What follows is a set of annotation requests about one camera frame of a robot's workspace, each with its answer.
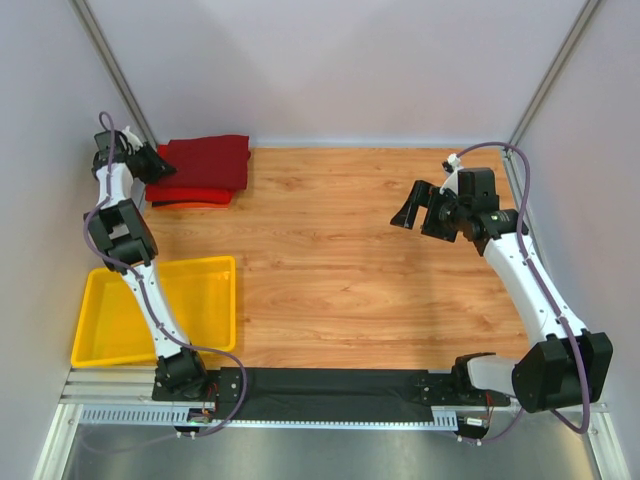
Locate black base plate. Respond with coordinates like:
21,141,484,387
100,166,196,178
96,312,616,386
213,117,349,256
151,367,243,403
410,371,511,407

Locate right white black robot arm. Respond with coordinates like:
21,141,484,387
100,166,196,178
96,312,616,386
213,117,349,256
390,168,613,413

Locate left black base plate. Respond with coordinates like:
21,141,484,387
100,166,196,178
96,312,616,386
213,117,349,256
151,367,243,403

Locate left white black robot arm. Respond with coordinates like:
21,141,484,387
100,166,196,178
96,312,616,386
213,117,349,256
83,127,209,401

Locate dark red t-shirt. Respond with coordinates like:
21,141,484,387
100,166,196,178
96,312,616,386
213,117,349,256
158,134,251,191

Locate bright red folded t-shirt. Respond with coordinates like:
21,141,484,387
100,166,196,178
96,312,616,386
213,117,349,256
145,185,234,204

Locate white slotted cable duct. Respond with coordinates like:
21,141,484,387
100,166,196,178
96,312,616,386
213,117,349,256
78,407,460,430

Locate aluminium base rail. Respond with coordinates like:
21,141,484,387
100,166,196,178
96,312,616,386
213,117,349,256
59,363,609,414

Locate aluminium frame post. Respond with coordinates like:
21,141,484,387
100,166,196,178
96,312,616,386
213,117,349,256
69,0,157,147
503,0,606,151

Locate yellow plastic bin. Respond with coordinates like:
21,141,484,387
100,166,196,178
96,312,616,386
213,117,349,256
71,256,236,368

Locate left aluminium frame post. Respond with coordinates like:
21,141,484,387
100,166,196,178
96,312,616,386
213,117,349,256
69,0,157,147

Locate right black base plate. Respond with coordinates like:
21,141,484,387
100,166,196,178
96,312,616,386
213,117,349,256
410,371,511,407

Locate right aluminium frame post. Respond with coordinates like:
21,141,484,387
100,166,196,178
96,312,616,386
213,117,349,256
503,0,606,151

